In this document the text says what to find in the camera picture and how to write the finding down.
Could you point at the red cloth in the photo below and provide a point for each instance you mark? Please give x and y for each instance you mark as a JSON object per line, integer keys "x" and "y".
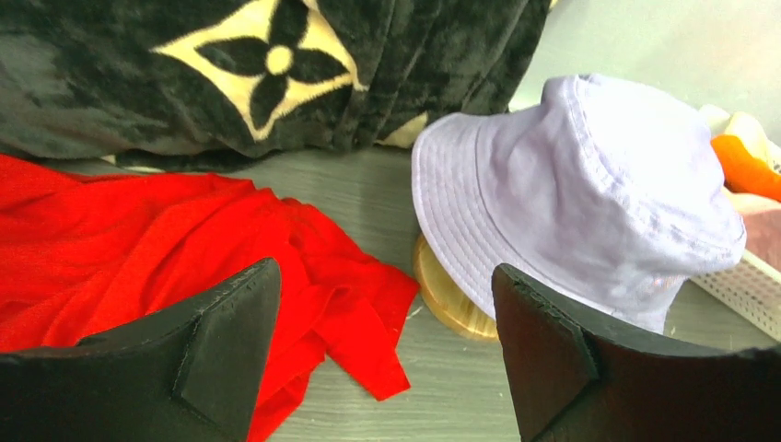
{"x": 80, "y": 255}

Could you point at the white plastic basket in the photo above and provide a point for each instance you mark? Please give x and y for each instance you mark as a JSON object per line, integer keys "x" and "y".
{"x": 751, "y": 289}

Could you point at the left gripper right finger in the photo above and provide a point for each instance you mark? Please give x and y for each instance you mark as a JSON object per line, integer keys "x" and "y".
{"x": 577, "y": 374}

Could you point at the lavender bucket hat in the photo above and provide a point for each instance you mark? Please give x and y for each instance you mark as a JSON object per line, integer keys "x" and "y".
{"x": 608, "y": 191}

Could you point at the orange bucket hat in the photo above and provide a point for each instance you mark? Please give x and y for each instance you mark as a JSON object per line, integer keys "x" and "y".
{"x": 743, "y": 172}

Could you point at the pink bucket hat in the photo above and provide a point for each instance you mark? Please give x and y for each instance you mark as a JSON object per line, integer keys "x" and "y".
{"x": 761, "y": 217}

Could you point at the wooden hat stand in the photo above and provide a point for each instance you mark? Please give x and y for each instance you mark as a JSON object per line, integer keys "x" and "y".
{"x": 446, "y": 301}

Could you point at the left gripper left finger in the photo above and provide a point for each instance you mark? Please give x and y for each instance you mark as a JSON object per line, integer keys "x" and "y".
{"x": 189, "y": 372}

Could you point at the black floral plush pillow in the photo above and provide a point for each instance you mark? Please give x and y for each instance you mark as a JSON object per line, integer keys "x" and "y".
{"x": 216, "y": 85}

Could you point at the yellow bucket hat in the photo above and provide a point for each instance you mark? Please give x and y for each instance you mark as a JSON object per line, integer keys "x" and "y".
{"x": 746, "y": 128}

